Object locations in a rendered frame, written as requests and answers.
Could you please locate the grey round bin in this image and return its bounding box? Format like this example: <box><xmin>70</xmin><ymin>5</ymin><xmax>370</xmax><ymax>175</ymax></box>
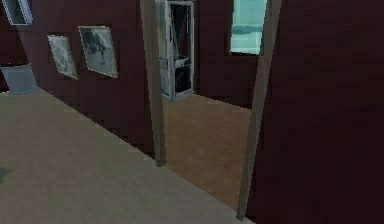
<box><xmin>0</xmin><ymin>63</ymin><xmax>40</xmax><ymax>96</ymax></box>

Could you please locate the small grey framed picture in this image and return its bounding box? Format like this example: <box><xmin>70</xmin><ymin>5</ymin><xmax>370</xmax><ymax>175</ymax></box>
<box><xmin>46</xmin><ymin>34</ymin><xmax>79</xmax><ymax>81</ymax></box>

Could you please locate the pale turquoise window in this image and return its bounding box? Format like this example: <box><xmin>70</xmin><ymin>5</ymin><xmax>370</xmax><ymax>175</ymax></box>
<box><xmin>229</xmin><ymin>0</ymin><xmax>268</xmax><ymax>56</ymax></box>

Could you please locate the white tall shelf unit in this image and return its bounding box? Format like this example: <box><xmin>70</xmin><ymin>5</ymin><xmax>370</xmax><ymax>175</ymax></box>
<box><xmin>156</xmin><ymin>0</ymin><xmax>196</xmax><ymax>103</ymax></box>

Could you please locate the white framed window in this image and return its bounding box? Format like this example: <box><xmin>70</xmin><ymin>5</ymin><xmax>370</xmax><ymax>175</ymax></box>
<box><xmin>1</xmin><ymin>0</ymin><xmax>34</xmax><ymax>26</ymax></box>

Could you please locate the large grey framed picture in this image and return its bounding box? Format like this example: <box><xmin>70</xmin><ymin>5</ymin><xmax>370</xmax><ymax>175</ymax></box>
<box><xmin>77</xmin><ymin>25</ymin><xmax>120</xmax><ymax>80</ymax></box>

